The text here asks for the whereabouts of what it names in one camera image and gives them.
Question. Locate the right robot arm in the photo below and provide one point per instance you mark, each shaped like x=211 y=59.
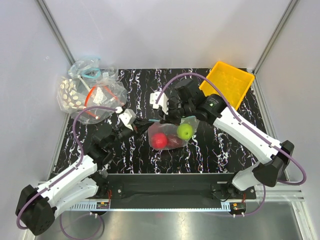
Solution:
x=271 y=154

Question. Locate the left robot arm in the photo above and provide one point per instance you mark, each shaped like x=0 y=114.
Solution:
x=39 y=206

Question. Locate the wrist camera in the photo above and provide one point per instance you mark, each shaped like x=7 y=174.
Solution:
x=159 y=101
x=128 y=117

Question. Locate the dark red apple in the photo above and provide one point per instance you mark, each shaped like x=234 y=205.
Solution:
x=174 y=142

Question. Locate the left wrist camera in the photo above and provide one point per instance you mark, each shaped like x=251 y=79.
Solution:
x=128 y=117

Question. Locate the clear red-zip bag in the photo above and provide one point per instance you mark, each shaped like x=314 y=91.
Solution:
x=112 y=95

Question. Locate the green apple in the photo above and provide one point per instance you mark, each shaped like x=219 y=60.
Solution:
x=185 y=131

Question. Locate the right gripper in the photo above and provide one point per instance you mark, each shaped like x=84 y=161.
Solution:
x=169 y=118

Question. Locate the clear blue-zip bag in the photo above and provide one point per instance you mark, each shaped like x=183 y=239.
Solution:
x=171 y=129
x=90 y=70

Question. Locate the polka dot bag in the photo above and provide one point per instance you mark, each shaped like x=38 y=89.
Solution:
x=71 y=95

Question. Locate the yellow plastic tray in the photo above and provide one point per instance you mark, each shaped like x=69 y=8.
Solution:
x=231 y=81

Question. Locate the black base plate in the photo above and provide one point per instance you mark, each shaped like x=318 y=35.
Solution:
x=166 y=191

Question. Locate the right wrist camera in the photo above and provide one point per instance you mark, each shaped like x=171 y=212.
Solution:
x=159 y=101

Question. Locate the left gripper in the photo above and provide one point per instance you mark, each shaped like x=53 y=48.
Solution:
x=142 y=127

